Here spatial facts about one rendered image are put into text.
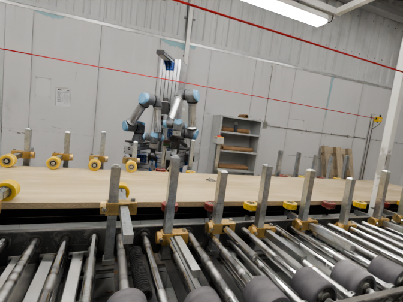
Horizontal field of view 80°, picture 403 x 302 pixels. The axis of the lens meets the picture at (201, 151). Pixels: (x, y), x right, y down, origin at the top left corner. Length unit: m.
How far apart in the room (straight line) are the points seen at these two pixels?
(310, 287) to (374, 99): 6.90
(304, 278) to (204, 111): 4.20
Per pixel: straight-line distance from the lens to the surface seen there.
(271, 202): 1.54
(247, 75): 5.30
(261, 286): 0.83
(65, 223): 1.27
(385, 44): 8.02
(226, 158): 5.10
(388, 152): 2.07
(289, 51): 5.98
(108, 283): 1.12
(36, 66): 4.91
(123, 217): 0.89
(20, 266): 0.97
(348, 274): 1.10
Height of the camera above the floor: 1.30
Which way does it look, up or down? 6 degrees down
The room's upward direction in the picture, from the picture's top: 7 degrees clockwise
